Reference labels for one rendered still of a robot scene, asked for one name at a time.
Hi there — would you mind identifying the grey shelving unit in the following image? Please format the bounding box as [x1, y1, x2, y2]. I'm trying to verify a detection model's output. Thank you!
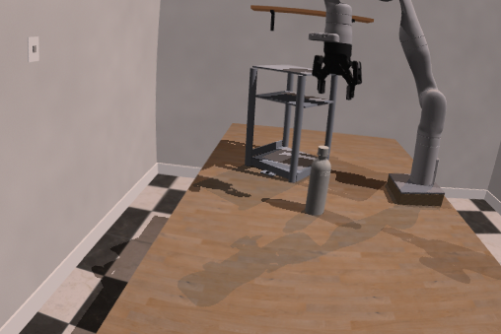
[245, 65, 338, 183]

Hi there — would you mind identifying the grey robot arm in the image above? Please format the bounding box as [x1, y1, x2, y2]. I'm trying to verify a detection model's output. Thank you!
[309, 0, 447, 185]

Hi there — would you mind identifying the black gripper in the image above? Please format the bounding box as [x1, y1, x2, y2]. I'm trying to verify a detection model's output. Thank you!
[312, 42, 362, 100]

